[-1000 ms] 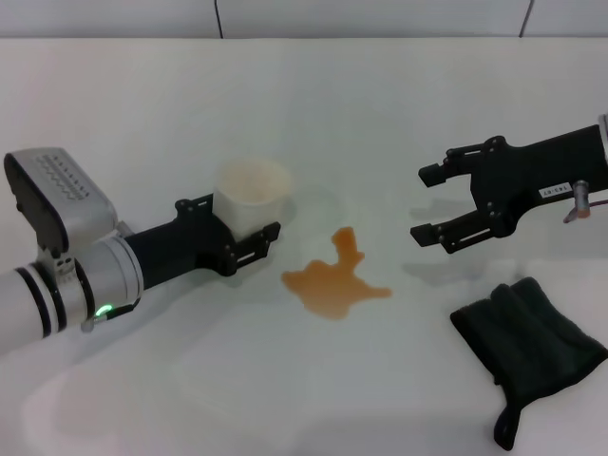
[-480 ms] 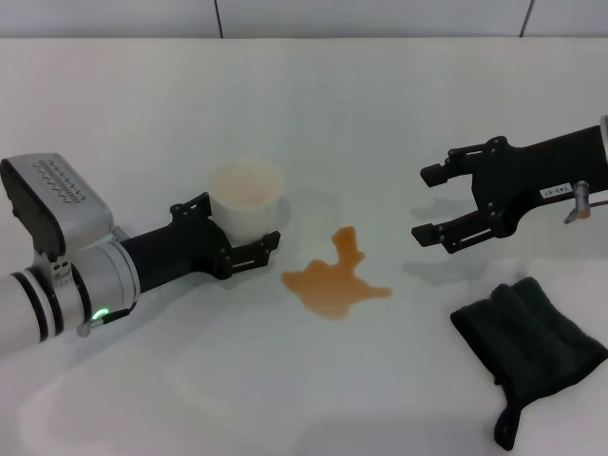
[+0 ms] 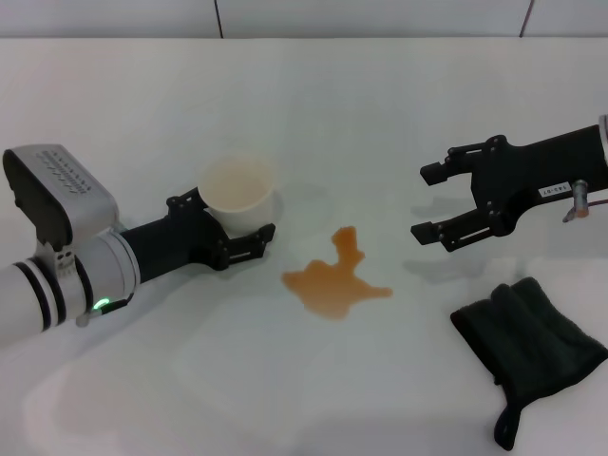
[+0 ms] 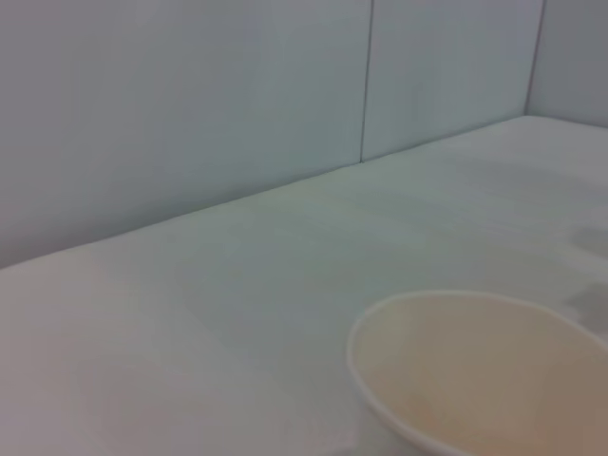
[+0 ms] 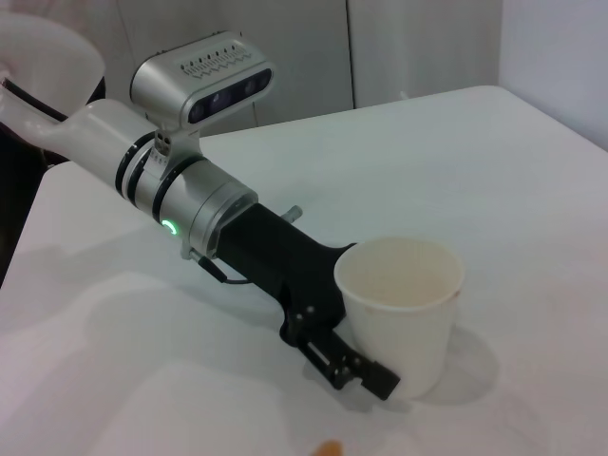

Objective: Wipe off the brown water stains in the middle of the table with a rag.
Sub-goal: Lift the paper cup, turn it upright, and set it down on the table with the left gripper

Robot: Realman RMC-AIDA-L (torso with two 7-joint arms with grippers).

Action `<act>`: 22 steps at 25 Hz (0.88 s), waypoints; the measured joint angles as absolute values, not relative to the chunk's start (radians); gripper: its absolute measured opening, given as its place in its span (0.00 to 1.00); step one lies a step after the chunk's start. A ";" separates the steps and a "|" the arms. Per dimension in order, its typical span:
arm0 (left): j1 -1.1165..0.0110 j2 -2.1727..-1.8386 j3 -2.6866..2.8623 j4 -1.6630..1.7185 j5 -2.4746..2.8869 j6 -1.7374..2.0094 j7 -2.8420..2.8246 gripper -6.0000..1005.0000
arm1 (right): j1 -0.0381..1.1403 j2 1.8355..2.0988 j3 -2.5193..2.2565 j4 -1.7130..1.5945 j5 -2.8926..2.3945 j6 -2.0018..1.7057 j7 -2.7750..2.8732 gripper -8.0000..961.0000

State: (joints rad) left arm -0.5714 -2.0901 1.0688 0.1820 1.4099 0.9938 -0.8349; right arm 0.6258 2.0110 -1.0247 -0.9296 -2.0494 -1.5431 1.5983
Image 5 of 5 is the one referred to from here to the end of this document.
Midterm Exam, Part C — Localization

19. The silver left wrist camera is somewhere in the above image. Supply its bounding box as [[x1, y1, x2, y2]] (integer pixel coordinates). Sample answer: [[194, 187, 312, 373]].
[[131, 30, 275, 158]]

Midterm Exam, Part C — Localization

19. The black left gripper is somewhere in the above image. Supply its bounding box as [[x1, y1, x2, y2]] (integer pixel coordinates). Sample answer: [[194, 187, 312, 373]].
[[216, 202, 402, 401]]

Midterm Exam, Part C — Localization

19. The silver cable connector plug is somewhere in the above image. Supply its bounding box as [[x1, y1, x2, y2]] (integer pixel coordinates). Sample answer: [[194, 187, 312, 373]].
[[180, 246, 268, 287]]

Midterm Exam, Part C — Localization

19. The white paper cup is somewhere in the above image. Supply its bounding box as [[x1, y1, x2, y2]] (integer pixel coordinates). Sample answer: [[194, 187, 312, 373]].
[[333, 236, 465, 400]]

